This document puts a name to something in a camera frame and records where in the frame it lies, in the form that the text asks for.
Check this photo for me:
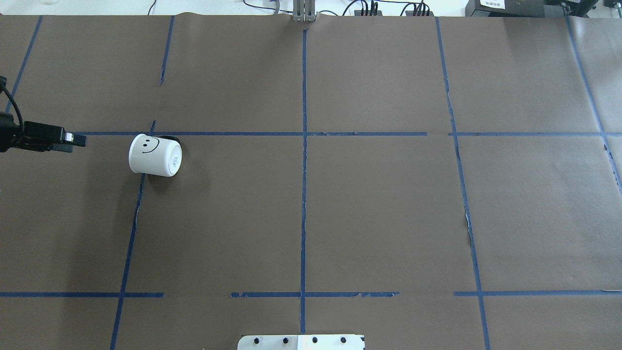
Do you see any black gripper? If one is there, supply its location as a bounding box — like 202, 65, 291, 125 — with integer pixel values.
0, 113, 87, 153

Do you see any white smiley mug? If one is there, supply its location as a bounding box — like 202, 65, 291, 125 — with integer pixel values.
127, 134, 183, 177

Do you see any orange black connector strip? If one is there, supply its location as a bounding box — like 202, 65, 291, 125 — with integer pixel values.
353, 0, 382, 17

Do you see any black computer box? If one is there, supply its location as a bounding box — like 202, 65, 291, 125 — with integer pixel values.
465, 0, 546, 18

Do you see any black camera cable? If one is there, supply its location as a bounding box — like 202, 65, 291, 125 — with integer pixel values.
0, 75, 25, 132

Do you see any aluminium frame post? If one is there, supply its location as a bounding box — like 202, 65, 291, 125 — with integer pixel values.
293, 0, 317, 23

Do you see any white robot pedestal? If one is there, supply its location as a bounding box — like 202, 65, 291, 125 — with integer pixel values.
237, 334, 366, 350

